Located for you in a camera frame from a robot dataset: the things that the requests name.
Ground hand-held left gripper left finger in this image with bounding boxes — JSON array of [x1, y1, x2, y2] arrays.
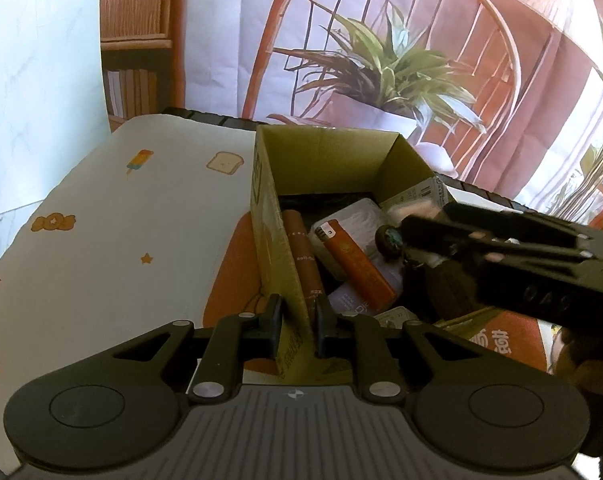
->
[[112, 294, 284, 406]]

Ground printed backdrop cloth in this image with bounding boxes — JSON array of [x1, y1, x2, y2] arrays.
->
[[100, 0, 603, 236]]

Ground round dark red ornament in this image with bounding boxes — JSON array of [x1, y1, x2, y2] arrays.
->
[[374, 225, 407, 263]]

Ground brown cardboard box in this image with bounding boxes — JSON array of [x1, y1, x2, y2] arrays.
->
[[250, 124, 499, 386]]

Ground white plastic packet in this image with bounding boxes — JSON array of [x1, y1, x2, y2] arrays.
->
[[311, 199, 407, 281]]

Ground brown cosmetic tube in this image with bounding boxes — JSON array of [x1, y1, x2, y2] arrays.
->
[[281, 209, 327, 311]]

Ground person's right hand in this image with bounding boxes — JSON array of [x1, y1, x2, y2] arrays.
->
[[551, 329, 603, 461]]

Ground printed tablecloth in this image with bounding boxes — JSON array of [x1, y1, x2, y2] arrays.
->
[[0, 114, 603, 480]]

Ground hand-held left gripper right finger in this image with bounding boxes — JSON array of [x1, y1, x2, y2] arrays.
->
[[315, 296, 477, 405]]

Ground red lighter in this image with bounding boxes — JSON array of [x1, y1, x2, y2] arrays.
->
[[314, 220, 397, 313]]

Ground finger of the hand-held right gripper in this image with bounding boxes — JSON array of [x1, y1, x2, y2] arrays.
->
[[400, 216, 597, 263], [441, 201, 595, 248]]

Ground pale printed packet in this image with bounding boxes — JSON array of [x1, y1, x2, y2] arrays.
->
[[375, 307, 423, 330]]

